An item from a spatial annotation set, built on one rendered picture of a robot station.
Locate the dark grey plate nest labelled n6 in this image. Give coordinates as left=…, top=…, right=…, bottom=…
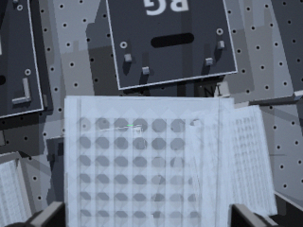
left=0, top=0, right=54, bottom=120

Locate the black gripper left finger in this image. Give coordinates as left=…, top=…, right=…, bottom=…
left=5, top=201, right=66, bottom=227

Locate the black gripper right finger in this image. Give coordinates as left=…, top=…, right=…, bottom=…
left=231, top=203, right=284, bottom=227

